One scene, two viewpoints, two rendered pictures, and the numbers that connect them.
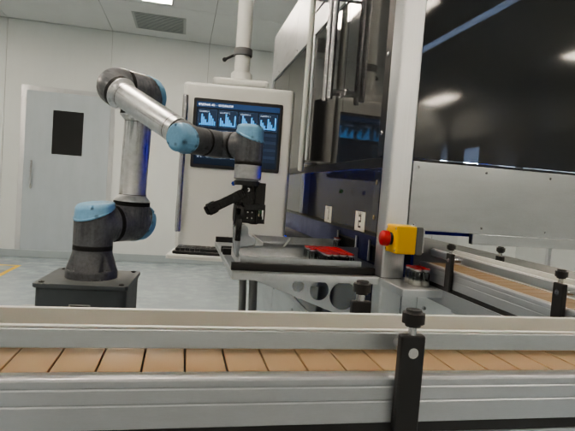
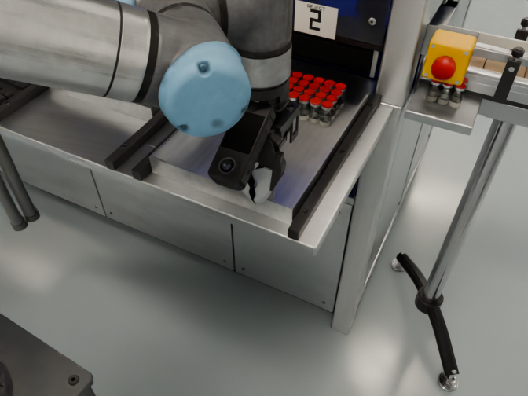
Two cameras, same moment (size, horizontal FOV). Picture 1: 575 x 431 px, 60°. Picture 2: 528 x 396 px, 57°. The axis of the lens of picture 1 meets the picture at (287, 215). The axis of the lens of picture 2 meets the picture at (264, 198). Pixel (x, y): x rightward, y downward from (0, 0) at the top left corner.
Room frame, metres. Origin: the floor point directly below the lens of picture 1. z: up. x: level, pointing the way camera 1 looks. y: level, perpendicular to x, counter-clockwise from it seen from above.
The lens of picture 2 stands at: (1.03, 0.53, 1.44)
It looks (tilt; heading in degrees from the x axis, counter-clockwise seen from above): 45 degrees down; 309
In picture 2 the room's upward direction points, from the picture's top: straight up
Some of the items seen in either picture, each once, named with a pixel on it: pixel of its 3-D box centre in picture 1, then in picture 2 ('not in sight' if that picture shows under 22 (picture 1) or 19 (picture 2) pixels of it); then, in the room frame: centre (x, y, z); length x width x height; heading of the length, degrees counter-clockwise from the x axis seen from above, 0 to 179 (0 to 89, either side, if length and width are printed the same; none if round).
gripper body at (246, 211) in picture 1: (248, 203); (262, 113); (1.38, 0.11, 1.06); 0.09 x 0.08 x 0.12; 102
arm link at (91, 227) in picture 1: (96, 222); not in sight; (1.52, 0.58, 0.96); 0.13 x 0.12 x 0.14; 148
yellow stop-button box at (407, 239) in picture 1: (403, 239); (449, 55); (1.28, -0.30, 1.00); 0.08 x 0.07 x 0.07; 102
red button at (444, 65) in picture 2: (387, 238); (444, 67); (1.27, -0.26, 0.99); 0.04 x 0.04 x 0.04; 12
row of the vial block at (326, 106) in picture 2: (320, 256); (287, 103); (1.49, -0.11, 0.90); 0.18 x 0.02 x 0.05; 12
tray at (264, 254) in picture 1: (292, 257); (266, 130); (1.48, -0.02, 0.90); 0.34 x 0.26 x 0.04; 102
